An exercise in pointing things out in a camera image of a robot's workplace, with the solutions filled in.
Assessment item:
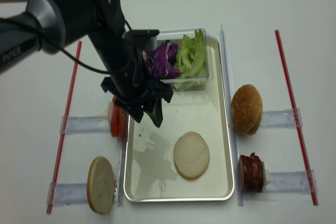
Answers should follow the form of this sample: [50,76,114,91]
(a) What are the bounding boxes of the white pusher block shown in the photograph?
[262,162,270,190]
[107,101,114,124]

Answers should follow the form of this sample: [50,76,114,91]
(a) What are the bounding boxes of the clear bun channel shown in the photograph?
[260,109,302,129]
[47,183,88,206]

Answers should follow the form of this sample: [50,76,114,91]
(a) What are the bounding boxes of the clear plastic salad box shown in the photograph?
[156,28,212,91]

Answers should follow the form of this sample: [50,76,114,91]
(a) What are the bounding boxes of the outer tomato slice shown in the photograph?
[110,97,124,139]

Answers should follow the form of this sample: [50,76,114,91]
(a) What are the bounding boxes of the red rail strip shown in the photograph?
[275,29,319,206]
[46,40,83,214]

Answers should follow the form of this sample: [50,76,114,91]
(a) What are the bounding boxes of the white pusher block left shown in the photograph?
[107,101,114,124]

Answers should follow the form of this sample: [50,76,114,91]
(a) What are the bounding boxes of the bun slice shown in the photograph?
[173,132,210,179]
[87,156,115,215]

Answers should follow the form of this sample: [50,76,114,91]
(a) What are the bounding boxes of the stack of meat patties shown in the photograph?
[238,153,265,193]

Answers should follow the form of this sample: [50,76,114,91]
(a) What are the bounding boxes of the clear tomato feeder channel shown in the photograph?
[65,116,110,134]

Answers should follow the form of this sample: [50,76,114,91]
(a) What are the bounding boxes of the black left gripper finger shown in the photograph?
[128,105,144,123]
[144,98,163,127]

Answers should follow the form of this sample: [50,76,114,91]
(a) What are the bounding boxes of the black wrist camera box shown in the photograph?
[127,29,160,51]

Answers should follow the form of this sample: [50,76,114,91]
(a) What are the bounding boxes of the purple cabbage leaves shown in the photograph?
[142,40,181,80]

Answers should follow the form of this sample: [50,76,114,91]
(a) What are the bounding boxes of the right red rail strip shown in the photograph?
[275,29,319,206]

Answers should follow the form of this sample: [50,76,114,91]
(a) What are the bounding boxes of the clear bun top channel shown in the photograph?
[260,109,302,129]

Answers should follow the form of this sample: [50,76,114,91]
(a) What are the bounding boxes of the front sesame bun top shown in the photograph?
[231,84,263,135]

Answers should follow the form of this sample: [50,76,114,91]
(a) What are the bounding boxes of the rear sesame bun top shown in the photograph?
[248,115,262,135]

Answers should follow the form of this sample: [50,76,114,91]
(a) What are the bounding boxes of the sesame bun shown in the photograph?
[231,84,263,135]
[248,115,262,135]

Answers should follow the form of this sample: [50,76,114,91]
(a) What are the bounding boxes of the clear patty feeder channel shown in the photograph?
[262,170,318,194]

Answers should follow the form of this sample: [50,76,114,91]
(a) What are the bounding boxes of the left red rail strip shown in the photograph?
[46,40,83,214]

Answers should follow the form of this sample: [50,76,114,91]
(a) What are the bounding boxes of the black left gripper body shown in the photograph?
[100,31,173,113]

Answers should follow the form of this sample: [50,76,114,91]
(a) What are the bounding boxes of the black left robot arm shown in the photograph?
[1,0,173,126]

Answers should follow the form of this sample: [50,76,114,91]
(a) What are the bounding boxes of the white pusher block right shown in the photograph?
[262,162,270,190]

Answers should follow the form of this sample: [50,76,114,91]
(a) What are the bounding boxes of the silver metal tray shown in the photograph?
[123,36,234,202]

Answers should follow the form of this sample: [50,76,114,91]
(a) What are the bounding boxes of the green lettuce leaves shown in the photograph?
[174,29,207,79]

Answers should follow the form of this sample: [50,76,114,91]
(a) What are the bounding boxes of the clear bun bottom channel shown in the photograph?
[47,183,88,206]

